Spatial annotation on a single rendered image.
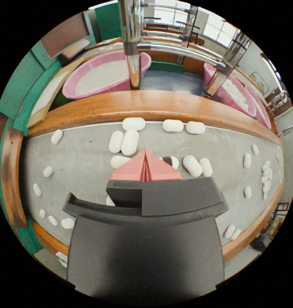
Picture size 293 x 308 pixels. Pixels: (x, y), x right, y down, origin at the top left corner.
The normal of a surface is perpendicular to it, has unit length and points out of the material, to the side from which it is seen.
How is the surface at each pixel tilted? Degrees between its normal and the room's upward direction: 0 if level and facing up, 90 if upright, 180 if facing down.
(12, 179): 67
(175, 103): 0
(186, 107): 0
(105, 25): 90
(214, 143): 0
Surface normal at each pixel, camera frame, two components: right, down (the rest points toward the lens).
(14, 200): 0.92, -0.08
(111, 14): 0.04, 0.98
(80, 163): 0.00, -0.20
